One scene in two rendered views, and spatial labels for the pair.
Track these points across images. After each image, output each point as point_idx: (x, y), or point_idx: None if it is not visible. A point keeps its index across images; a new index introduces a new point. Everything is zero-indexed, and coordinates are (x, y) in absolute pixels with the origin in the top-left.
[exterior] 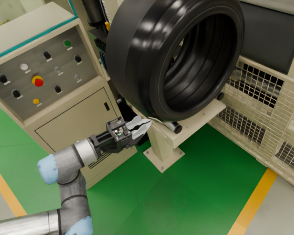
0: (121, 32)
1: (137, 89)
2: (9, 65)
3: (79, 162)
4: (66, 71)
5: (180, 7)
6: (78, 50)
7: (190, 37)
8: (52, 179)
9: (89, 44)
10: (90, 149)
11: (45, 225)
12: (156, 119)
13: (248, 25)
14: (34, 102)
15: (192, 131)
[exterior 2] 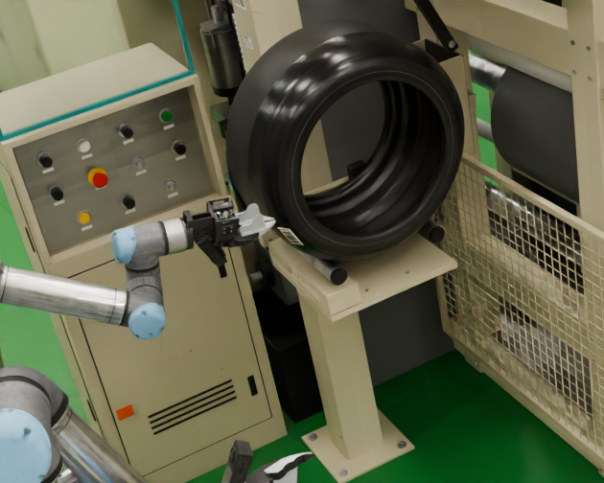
0: (251, 93)
1: (262, 172)
2: (61, 140)
3: (163, 239)
4: (153, 169)
5: (327, 67)
6: (183, 132)
7: (393, 124)
8: (127, 252)
9: (206, 122)
10: (180, 227)
11: (112, 293)
12: (288, 229)
13: (534, 118)
14: (80, 218)
15: (374, 296)
